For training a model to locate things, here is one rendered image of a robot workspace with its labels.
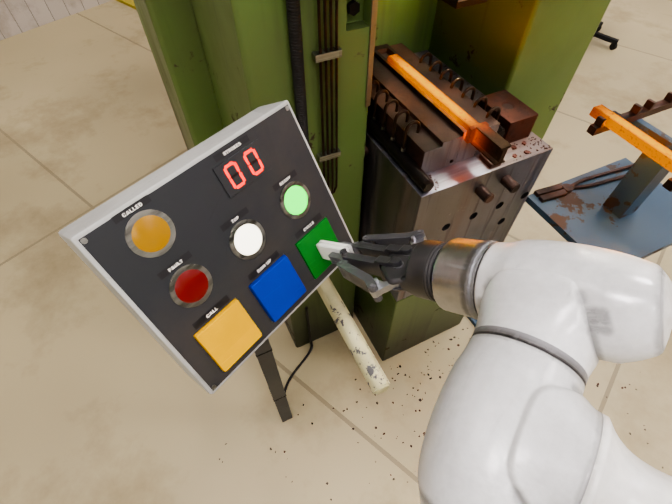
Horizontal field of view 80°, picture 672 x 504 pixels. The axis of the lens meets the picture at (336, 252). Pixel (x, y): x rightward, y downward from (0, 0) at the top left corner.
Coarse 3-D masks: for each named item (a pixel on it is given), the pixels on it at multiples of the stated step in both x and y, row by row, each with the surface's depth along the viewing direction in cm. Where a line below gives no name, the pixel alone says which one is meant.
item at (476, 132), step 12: (396, 60) 103; (408, 72) 100; (420, 84) 96; (432, 84) 96; (432, 96) 94; (444, 96) 93; (444, 108) 92; (456, 108) 90; (456, 120) 89; (468, 120) 88; (468, 132) 86; (480, 132) 85; (492, 132) 83; (480, 144) 86; (492, 144) 83; (504, 144) 81; (492, 156) 84; (504, 156) 83
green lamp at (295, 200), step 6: (294, 186) 61; (288, 192) 60; (294, 192) 61; (300, 192) 62; (288, 198) 60; (294, 198) 61; (300, 198) 62; (306, 198) 63; (288, 204) 60; (294, 204) 61; (300, 204) 62; (306, 204) 63; (288, 210) 61; (294, 210) 61; (300, 210) 62
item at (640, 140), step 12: (600, 108) 95; (612, 120) 93; (624, 120) 93; (624, 132) 91; (636, 132) 90; (636, 144) 90; (648, 144) 87; (660, 144) 87; (648, 156) 88; (660, 156) 86
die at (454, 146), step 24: (384, 72) 103; (432, 72) 103; (384, 96) 98; (408, 96) 97; (456, 96) 96; (432, 120) 91; (480, 120) 90; (408, 144) 90; (432, 144) 87; (456, 144) 88; (432, 168) 91
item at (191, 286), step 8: (184, 272) 51; (192, 272) 52; (200, 272) 52; (184, 280) 51; (192, 280) 52; (200, 280) 52; (176, 288) 50; (184, 288) 51; (192, 288) 52; (200, 288) 53; (184, 296) 51; (192, 296) 52; (200, 296) 53
